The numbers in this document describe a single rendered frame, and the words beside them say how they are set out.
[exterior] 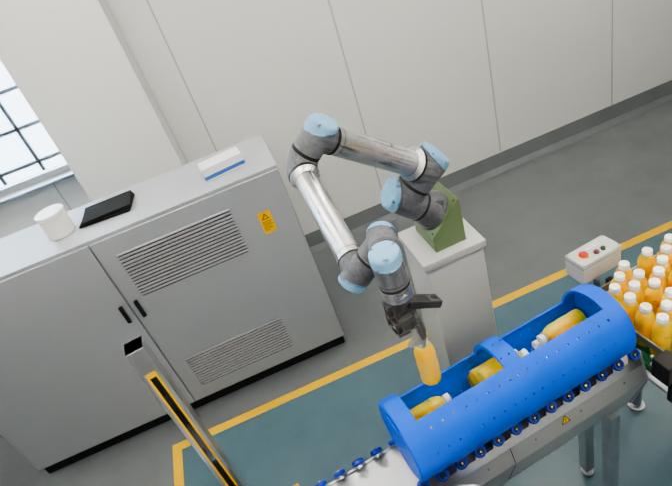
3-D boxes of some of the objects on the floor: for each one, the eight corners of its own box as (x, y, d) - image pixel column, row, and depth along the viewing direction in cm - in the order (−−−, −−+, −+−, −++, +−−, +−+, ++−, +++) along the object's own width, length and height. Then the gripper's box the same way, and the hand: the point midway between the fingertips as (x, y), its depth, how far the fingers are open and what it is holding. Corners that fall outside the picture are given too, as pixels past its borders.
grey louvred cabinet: (58, 418, 396) (-82, 271, 315) (327, 300, 415) (260, 133, 335) (46, 482, 351) (-120, 329, 270) (349, 347, 370) (277, 167, 290)
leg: (577, 468, 264) (573, 388, 229) (587, 462, 265) (584, 381, 230) (587, 478, 259) (584, 397, 224) (596, 472, 260) (595, 391, 225)
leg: (600, 492, 252) (599, 411, 217) (610, 485, 253) (610, 404, 218) (610, 502, 247) (611, 422, 213) (620, 496, 249) (622, 414, 214)
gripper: (374, 294, 158) (393, 343, 170) (393, 315, 149) (411, 365, 161) (399, 280, 160) (416, 329, 171) (419, 300, 150) (436, 350, 162)
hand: (420, 339), depth 166 cm, fingers closed on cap, 4 cm apart
